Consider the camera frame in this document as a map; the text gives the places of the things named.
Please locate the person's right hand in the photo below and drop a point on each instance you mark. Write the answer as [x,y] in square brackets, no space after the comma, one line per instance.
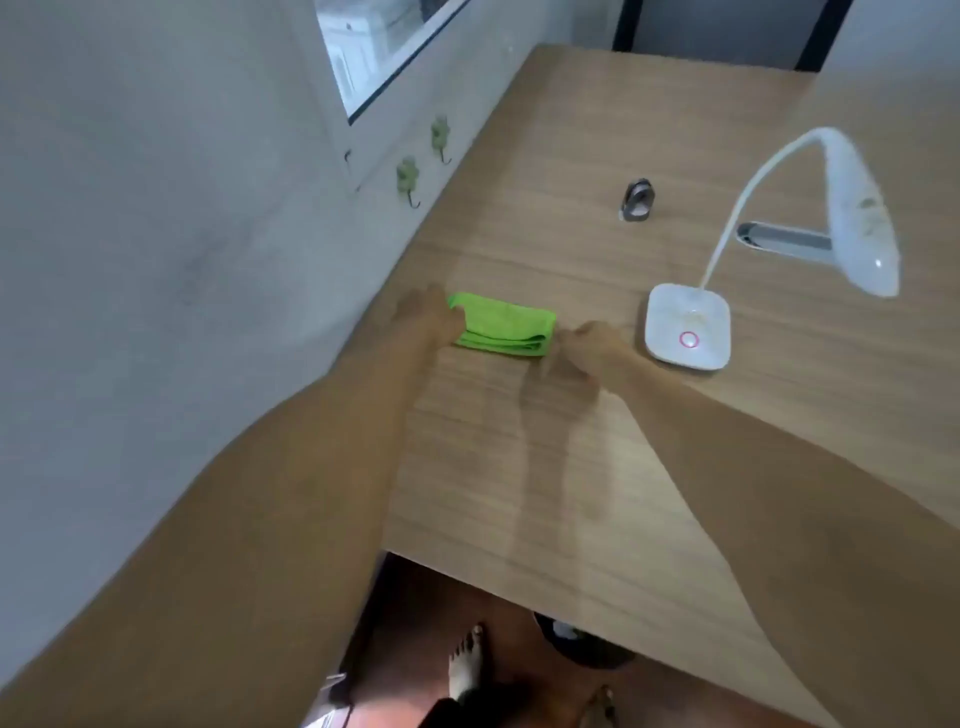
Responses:
[589,351]

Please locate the green cloth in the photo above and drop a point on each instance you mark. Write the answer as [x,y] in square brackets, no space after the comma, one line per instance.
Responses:
[506,325]

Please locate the person's right fingers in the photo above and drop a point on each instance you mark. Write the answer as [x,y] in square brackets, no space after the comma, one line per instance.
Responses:
[564,358]

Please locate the person's right foot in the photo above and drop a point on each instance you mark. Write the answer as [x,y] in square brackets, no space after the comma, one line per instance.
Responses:
[600,709]

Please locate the white framed window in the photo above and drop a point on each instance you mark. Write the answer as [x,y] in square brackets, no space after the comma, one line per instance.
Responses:
[382,56]

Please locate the person's right forearm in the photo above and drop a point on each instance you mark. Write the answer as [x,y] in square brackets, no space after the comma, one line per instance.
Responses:
[780,540]

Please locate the person's left fingers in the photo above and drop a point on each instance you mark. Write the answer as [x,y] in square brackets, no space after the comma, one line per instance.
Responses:
[450,319]

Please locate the green wall hook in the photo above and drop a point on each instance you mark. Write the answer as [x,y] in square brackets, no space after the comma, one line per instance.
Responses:
[408,180]
[441,139]

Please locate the dark round bin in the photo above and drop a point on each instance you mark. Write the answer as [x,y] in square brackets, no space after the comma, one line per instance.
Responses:
[581,643]

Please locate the person's left forearm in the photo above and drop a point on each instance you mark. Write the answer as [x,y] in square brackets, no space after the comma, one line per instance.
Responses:
[247,517]

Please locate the person's foot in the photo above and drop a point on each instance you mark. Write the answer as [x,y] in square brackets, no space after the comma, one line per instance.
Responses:
[466,664]
[600,709]

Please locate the white desk lamp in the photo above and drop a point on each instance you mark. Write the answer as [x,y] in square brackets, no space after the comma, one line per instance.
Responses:
[757,270]

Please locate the person's left foot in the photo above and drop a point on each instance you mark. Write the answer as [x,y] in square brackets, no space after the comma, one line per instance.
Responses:
[466,664]

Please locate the person's left hand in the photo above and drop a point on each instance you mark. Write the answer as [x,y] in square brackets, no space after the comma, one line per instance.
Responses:
[431,311]

